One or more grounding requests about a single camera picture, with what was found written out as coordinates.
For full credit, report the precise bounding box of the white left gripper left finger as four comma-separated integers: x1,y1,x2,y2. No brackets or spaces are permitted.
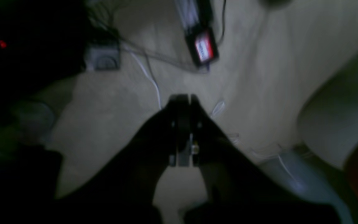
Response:
27,95,191,224

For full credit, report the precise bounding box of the white cable on floor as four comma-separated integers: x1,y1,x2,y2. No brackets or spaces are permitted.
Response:
126,50,162,109

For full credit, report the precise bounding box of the grey box on floor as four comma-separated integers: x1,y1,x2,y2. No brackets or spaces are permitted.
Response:
84,45,121,72

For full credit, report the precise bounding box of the black adapter red label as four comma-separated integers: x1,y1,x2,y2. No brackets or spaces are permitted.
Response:
174,0,219,68

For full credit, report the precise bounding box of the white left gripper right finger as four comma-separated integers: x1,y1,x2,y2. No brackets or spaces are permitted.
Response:
184,95,341,224

